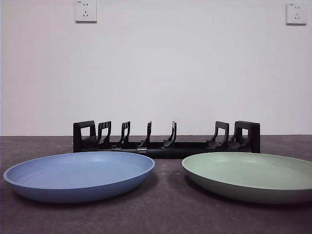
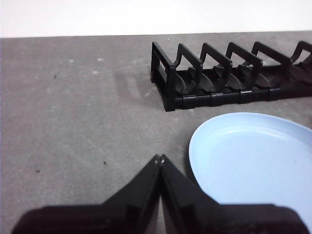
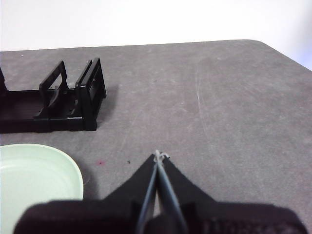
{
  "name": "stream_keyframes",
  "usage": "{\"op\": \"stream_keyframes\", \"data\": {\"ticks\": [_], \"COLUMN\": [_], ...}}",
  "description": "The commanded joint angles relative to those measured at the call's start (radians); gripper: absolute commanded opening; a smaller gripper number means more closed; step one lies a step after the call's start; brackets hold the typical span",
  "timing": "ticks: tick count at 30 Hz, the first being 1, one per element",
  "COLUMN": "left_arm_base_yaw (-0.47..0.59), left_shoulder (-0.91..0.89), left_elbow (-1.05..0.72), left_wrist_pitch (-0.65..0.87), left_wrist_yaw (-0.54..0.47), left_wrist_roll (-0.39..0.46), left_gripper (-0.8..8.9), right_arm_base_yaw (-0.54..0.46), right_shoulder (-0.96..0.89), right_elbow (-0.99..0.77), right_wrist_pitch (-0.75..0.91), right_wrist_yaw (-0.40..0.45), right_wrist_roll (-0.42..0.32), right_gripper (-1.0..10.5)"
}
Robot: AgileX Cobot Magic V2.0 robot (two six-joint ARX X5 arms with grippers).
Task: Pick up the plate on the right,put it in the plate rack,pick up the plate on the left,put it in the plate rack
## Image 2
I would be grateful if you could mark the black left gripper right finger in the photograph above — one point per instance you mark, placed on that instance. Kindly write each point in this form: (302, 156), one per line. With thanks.
(219, 219)

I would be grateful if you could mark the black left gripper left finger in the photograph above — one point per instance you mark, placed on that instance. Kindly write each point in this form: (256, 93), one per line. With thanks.
(102, 217)

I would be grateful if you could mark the light blue plate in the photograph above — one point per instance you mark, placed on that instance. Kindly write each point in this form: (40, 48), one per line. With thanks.
(248, 158)

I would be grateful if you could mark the black plastic plate rack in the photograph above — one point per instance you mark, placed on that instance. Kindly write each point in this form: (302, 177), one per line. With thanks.
(170, 80)

